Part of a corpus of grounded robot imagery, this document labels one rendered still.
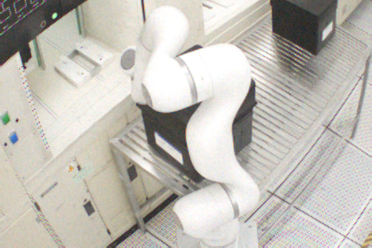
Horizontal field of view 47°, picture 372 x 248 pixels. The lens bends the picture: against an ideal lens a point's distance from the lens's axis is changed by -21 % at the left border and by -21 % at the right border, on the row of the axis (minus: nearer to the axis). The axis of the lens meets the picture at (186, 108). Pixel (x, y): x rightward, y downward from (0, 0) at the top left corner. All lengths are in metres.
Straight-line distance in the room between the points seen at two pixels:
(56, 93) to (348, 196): 1.67
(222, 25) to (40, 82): 0.86
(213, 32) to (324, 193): 1.10
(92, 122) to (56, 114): 0.18
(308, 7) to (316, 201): 1.09
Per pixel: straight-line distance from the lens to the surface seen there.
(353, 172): 2.86
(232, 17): 2.33
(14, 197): 1.83
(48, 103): 2.07
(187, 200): 1.28
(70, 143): 1.88
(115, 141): 1.99
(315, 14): 2.19
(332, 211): 2.68
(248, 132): 1.88
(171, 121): 1.67
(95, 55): 2.16
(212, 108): 1.12
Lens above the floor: 2.24
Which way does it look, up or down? 46 degrees down
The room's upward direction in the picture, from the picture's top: 6 degrees counter-clockwise
